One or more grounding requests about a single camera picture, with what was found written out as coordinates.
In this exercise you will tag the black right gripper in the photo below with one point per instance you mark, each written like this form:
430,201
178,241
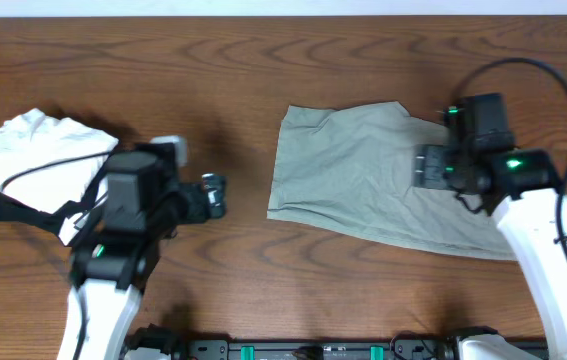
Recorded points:
426,159

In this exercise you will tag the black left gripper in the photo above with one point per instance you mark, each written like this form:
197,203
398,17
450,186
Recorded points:
203,198

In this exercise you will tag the grey-green shorts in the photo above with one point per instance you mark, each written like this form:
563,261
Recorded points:
351,171

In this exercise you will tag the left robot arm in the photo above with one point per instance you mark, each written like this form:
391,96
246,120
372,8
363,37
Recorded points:
120,246

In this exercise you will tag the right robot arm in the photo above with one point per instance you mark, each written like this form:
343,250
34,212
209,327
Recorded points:
520,190

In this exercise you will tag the white folded garment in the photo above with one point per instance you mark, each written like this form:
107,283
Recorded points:
34,138

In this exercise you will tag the black folded garment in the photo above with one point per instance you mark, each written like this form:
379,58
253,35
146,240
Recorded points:
61,197

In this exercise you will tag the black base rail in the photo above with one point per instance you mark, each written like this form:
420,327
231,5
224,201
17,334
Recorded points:
313,350

